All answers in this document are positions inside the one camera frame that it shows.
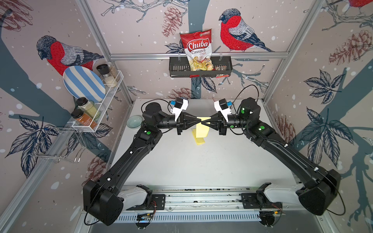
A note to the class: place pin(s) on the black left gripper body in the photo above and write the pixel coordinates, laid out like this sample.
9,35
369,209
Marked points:
178,124

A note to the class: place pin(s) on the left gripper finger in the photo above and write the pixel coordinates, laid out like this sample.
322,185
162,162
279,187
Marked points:
188,123
189,117

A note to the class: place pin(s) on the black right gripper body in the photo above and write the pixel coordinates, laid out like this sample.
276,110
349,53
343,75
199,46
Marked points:
224,125

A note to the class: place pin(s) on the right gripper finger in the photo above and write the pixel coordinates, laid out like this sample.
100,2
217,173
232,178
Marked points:
212,124
214,119

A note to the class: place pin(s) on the yellow square paper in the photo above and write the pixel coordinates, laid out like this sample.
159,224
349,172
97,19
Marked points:
202,130
198,140

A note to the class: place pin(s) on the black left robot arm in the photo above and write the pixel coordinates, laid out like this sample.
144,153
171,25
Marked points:
104,199

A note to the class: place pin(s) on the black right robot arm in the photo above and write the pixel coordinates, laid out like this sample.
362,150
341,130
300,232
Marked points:
319,188

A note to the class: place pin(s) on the light green small bowl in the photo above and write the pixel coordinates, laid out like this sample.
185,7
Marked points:
134,122

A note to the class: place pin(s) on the red Chuba chips bag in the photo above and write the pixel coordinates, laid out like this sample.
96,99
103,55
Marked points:
198,49

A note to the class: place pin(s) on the green spice jar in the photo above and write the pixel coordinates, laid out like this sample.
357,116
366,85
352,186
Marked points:
88,107

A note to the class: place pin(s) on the black cap salt shaker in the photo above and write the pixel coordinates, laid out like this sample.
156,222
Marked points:
106,74

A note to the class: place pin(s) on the orange spice jar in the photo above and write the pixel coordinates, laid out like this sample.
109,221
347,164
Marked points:
83,118

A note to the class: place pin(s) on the blue white striped plate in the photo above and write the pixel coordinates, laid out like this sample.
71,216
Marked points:
82,82

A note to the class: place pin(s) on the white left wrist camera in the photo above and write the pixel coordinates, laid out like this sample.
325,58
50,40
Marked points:
178,106

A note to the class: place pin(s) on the black wall basket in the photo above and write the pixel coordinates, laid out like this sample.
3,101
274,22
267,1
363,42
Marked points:
181,67

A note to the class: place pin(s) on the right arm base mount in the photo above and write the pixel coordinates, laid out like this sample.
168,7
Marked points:
258,200

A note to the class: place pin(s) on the white wire wall shelf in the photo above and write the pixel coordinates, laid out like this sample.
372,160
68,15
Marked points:
101,107

